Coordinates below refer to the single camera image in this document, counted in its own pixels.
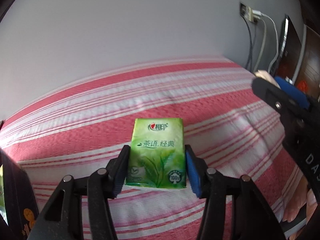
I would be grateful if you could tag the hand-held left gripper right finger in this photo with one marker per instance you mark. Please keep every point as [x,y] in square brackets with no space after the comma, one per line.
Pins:
[193,175]

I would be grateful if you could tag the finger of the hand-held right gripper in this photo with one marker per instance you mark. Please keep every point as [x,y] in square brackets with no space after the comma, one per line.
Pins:
[292,92]
[267,92]

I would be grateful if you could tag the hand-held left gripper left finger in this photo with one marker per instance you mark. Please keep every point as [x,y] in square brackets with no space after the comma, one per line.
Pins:
[120,177]

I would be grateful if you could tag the green tissue pack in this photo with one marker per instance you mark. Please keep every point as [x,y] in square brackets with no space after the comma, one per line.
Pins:
[155,155]

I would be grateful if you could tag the round metal cookie tin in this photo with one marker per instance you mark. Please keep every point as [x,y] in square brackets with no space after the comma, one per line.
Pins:
[17,192]

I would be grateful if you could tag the person's right hand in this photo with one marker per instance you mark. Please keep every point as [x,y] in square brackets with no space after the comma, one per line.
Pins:
[296,205]

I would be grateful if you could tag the dark wooden cabinet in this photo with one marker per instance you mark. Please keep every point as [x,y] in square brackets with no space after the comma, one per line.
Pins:
[311,60]

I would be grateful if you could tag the black television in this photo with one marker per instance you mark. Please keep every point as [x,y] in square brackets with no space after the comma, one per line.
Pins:
[290,50]

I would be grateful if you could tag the white charger plug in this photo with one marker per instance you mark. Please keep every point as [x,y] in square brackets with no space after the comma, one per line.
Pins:
[253,15]

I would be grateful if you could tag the red white striped blanket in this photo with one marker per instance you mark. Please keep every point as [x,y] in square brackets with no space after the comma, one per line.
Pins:
[175,92]

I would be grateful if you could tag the wall socket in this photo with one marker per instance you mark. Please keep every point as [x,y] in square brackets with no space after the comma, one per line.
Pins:
[243,8]

